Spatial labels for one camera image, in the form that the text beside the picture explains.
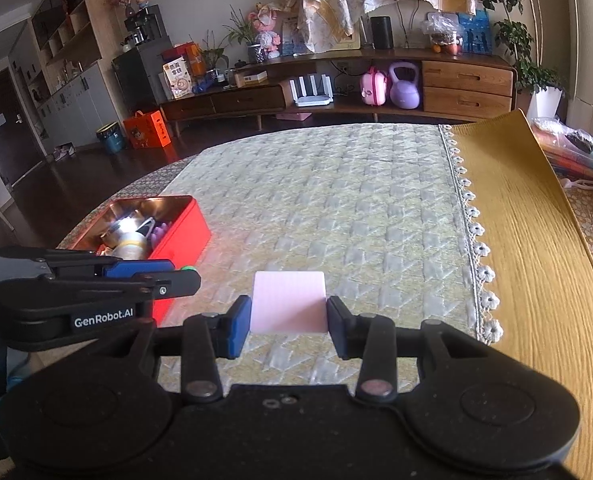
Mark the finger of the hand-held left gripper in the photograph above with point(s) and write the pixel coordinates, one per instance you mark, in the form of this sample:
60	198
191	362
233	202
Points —
136	269
126	292

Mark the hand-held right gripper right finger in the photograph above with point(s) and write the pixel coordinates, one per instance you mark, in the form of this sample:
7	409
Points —
342	327

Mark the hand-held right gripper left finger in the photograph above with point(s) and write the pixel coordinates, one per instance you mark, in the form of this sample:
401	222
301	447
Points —
237	327

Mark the yellow white bottle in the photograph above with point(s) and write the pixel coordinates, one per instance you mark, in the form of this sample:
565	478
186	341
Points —
129	251

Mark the white sunglasses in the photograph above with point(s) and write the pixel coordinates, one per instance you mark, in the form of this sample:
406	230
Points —
147	227

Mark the red tin box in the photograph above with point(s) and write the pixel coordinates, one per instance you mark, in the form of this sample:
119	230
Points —
181	240

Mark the pink block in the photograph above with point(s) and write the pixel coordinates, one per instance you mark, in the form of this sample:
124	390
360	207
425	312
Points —
289	302

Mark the quilted cream table mat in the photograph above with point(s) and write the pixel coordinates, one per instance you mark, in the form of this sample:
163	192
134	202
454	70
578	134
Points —
351	200

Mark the teal bucket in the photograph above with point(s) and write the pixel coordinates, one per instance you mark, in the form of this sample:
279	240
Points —
110	139

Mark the orange gift bag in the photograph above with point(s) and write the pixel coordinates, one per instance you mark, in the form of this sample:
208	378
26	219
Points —
146	130

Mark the white storage cupboard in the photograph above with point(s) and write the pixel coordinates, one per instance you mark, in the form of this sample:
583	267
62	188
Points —
81	105

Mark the dark wooden door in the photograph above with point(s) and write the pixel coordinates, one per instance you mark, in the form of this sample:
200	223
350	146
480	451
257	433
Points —
6	130

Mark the cereal box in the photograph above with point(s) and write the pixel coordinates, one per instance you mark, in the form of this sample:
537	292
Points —
178	80

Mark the black mini fridge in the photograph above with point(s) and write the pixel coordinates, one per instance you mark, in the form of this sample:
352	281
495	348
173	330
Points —
136	75

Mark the blue toy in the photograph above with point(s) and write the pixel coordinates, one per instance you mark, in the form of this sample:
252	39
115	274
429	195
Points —
204	85

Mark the red gift box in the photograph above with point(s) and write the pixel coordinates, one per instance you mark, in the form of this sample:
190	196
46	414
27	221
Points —
186	52

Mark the small wooden box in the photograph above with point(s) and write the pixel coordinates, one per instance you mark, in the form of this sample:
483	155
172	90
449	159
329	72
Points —
250	77

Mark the small potted plant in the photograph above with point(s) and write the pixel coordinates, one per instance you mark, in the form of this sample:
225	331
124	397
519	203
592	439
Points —
211	55

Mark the white router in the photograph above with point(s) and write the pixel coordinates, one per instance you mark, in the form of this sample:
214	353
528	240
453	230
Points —
312	92

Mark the pink toy suitcase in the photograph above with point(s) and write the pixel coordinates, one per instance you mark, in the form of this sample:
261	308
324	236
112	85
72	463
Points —
374	89

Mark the black coffee machine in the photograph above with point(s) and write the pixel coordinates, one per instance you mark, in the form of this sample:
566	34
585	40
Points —
144	25

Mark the purple kettlebell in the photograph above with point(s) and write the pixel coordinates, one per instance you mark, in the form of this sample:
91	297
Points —
405	90

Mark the potted orchid plant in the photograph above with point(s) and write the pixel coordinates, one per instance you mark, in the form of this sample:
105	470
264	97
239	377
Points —
249	40

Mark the pink doll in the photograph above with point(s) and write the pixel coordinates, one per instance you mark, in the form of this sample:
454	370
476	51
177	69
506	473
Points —
266	32

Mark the wooden TV cabinet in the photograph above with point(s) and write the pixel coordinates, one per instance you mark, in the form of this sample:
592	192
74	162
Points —
466	87

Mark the stack of plastic folders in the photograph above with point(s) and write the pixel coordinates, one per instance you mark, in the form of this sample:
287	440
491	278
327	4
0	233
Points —
571	150

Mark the black speaker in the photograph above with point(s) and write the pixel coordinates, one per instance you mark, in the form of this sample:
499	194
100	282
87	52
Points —
382	32

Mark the plastic bag of fruit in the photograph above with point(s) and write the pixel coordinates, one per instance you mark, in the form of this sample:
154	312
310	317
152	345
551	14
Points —
442	35

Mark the potted green tree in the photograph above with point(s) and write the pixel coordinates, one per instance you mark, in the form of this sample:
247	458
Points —
513	35

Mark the wooden wall shelf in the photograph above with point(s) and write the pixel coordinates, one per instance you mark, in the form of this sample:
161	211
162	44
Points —
66	15

